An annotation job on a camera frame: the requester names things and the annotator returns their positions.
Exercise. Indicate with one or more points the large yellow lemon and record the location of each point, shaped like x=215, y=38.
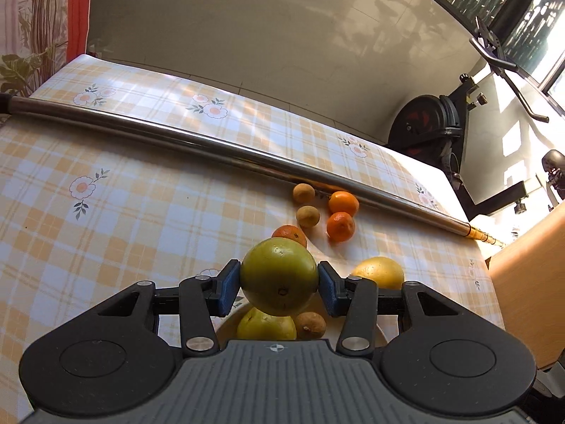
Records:
x=385, y=272

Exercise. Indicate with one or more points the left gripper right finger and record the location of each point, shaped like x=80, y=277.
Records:
x=355, y=299

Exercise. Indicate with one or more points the brown kiwi in plate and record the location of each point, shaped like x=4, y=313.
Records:
x=310, y=326

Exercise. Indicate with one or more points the brown kiwi by pole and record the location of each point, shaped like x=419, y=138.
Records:
x=303, y=193

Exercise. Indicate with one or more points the tangerine plate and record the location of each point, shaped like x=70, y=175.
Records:
x=291, y=232

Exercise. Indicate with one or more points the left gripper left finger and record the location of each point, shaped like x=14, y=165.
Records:
x=201, y=298

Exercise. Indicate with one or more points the brown kiwi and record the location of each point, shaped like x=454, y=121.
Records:
x=310, y=326
x=303, y=193
x=307, y=216

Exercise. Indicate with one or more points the red floral curtain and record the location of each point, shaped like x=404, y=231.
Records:
x=38, y=38

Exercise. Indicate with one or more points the cream round plate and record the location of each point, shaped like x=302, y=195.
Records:
x=226, y=328

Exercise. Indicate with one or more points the wooden side furniture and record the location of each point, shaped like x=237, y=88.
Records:
x=529, y=278

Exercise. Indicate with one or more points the plaid floral tablecloth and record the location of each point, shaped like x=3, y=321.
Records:
x=85, y=214

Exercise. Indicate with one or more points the tangerine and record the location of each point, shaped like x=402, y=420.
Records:
x=342, y=201
x=340, y=227

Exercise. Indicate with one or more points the long metal pole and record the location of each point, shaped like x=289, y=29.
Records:
x=234, y=154

